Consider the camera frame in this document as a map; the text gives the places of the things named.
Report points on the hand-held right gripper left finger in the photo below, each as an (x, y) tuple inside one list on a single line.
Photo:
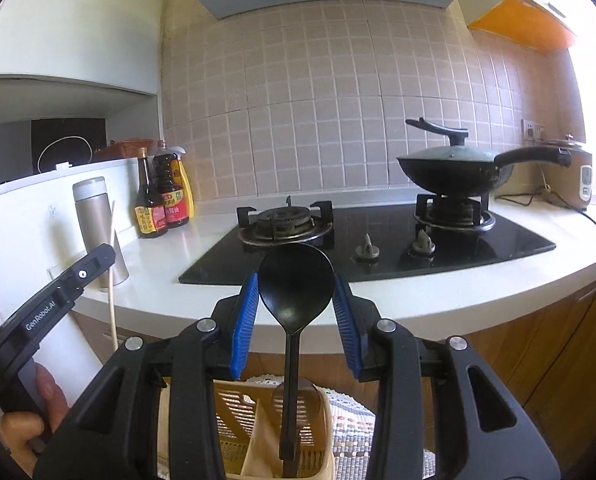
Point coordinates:
[(243, 330)]

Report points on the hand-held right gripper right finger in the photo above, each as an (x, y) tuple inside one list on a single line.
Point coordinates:
[(347, 330)]

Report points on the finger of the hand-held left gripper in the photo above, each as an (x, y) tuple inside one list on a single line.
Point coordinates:
[(68, 287)]

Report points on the wooden chopstick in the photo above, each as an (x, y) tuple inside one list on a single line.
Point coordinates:
[(112, 310)]

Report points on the black plastic spoon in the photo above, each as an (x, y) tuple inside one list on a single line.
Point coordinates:
[(295, 285)]

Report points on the clear plastic spoon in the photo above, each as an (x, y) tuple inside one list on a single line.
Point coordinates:
[(312, 405)]

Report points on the beige plastic utensil basket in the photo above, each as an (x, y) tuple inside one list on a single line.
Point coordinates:
[(238, 420)]

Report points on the person's left hand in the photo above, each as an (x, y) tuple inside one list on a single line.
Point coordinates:
[(53, 400)]

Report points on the black glass gas stove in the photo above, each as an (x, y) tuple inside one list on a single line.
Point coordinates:
[(218, 265)]

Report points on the silver thermos flask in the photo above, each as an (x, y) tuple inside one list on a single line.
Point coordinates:
[(95, 220)]

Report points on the grey stove knob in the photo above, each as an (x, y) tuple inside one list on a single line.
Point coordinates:
[(422, 244), (366, 249)]

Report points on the white refrigerator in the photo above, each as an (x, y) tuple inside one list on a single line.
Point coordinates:
[(28, 195)]

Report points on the patterned floor mat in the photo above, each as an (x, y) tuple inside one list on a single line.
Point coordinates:
[(353, 435)]

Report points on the small soy sauce bottle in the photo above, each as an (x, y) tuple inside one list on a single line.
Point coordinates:
[(150, 210)]

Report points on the wooden base cabinet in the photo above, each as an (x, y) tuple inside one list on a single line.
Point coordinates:
[(477, 320)]

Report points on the large dark sauce bottle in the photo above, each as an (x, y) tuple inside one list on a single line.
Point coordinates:
[(174, 200)]

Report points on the wicker basket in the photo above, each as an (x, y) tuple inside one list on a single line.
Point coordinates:
[(125, 149)]

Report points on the yellow oil bottle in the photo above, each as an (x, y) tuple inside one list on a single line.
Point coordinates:
[(187, 190)]

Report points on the black panel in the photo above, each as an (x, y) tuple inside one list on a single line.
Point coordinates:
[(68, 130)]

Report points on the black wok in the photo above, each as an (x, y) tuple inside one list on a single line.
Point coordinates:
[(442, 177)]

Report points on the silver rice cooker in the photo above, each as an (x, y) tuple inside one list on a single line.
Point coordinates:
[(577, 180)]

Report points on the white wall cabinet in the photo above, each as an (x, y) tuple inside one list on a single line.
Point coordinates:
[(68, 25)]

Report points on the wall socket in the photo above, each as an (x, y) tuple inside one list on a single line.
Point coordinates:
[(531, 130)]

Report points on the orange wall cabinet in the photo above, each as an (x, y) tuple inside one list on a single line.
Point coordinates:
[(522, 20)]

